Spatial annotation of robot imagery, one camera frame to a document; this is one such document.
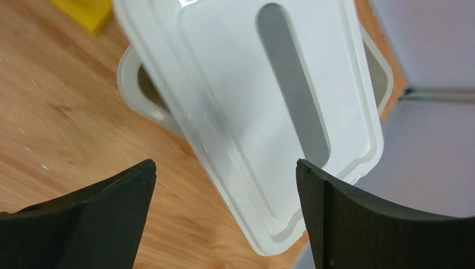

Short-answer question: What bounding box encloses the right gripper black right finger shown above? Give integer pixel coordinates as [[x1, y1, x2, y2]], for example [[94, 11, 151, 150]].
[[296, 159, 474, 268]]

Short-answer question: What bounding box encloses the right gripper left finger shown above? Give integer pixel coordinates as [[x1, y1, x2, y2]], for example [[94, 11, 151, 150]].
[[1, 159, 156, 268]]

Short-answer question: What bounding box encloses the white plastic bin lid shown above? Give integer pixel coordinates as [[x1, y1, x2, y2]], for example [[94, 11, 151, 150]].
[[113, 1, 384, 256]]

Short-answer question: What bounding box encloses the beige plastic bin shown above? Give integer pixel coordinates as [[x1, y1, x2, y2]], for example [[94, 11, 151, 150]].
[[117, 25, 394, 137]]

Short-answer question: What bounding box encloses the yellow test tube rack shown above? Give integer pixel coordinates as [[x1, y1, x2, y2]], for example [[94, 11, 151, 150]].
[[49, 0, 113, 38]]

